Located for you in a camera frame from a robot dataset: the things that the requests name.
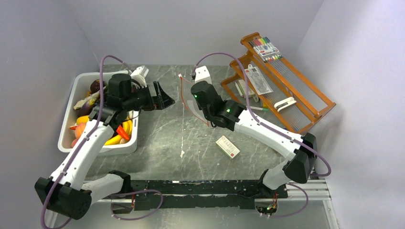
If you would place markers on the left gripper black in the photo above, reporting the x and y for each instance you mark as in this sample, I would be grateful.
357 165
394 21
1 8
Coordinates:
154 102

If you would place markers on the clear zip bag orange zipper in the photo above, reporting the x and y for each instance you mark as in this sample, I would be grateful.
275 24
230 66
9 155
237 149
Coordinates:
189 101

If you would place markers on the yellow banana bunch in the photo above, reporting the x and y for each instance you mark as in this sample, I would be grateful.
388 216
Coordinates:
116 140

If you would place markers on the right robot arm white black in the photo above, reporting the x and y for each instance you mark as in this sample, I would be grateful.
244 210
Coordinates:
296 149

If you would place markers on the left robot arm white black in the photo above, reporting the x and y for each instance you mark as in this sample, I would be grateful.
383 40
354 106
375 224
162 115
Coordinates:
65 191

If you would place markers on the white plastic food bin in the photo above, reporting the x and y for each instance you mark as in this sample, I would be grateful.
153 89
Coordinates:
81 85

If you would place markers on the white eraser box on rack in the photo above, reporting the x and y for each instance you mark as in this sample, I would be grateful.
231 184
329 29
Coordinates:
241 87

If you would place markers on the green white marker pen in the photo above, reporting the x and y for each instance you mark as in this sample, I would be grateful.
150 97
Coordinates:
257 108

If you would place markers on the white cardboard box red logo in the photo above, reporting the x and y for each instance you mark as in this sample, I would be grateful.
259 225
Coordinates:
227 147

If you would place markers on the packaged card on rack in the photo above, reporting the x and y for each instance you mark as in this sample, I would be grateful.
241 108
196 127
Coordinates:
258 80

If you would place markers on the orange wooden rack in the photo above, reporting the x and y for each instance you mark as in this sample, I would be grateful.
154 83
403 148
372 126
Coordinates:
287 81

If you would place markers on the dark purple mangosteen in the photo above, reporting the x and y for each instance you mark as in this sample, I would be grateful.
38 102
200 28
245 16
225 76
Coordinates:
95 86

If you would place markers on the pack of coloured markers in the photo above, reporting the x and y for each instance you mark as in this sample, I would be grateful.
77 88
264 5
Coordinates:
265 49

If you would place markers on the white stapler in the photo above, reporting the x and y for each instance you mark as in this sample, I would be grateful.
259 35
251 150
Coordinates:
284 103

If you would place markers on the peach fruit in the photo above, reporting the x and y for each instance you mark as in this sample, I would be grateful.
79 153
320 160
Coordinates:
79 129

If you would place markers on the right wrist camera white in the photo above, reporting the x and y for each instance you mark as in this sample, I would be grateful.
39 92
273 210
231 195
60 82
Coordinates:
202 74

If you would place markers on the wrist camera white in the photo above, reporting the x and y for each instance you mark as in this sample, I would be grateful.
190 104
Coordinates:
139 75
202 74

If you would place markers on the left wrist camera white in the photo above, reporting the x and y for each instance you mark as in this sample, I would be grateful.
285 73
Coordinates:
139 75

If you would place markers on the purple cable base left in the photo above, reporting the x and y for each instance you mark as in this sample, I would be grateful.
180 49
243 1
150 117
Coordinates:
143 200

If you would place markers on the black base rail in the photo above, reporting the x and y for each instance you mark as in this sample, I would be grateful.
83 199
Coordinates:
243 194

